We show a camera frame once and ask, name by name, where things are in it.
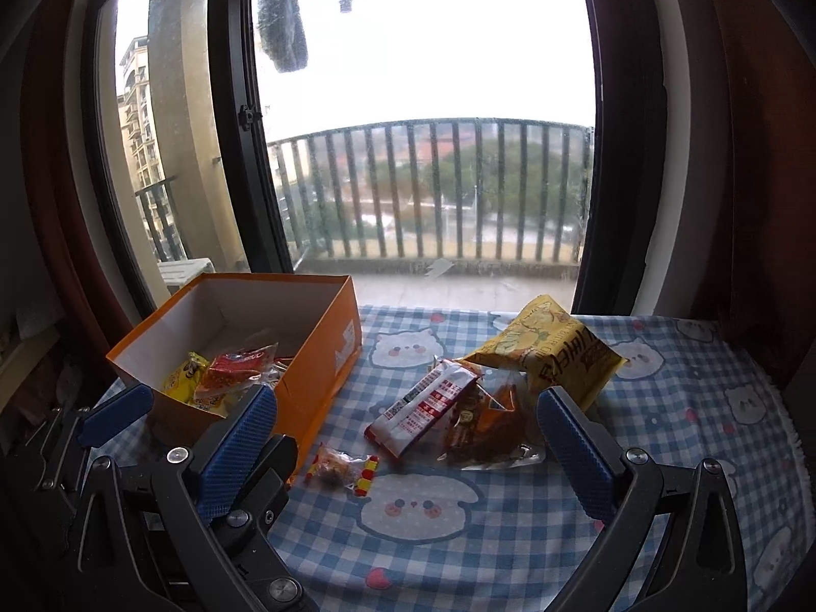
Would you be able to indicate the small candy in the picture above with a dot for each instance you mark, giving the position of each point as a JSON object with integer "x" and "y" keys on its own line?
{"x": 334, "y": 466}

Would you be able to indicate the orange cardboard box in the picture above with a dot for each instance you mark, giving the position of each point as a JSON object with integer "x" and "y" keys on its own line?
{"x": 312, "y": 321}

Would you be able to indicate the balcony metal railing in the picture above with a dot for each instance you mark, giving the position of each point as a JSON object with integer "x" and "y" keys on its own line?
{"x": 458, "y": 189}

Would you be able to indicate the yellow cartoon snack bag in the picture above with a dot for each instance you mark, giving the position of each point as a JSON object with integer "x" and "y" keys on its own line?
{"x": 181, "y": 384}

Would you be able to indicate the outdoor air conditioner unit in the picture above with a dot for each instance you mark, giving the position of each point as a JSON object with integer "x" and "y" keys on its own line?
{"x": 176, "y": 274}

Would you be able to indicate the yellow honey butter chip bag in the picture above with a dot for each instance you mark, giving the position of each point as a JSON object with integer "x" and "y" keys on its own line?
{"x": 554, "y": 349}

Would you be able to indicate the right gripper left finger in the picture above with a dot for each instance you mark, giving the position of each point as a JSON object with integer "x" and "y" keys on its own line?
{"x": 189, "y": 531}

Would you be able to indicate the blue checkered bear tablecloth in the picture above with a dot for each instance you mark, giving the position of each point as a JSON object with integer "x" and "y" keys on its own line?
{"x": 434, "y": 537}

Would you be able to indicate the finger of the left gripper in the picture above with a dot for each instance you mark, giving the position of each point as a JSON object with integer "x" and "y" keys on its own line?
{"x": 53, "y": 461}

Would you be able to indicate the red white silver snack packet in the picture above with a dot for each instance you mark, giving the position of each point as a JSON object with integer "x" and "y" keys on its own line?
{"x": 409, "y": 418}

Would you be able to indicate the black window frame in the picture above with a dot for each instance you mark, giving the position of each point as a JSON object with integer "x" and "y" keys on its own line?
{"x": 632, "y": 131}

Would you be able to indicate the clear orange spicy snack pack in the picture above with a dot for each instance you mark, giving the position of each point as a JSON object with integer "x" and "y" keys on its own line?
{"x": 230, "y": 375}

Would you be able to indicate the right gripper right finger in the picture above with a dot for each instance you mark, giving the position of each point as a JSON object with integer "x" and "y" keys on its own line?
{"x": 700, "y": 563}

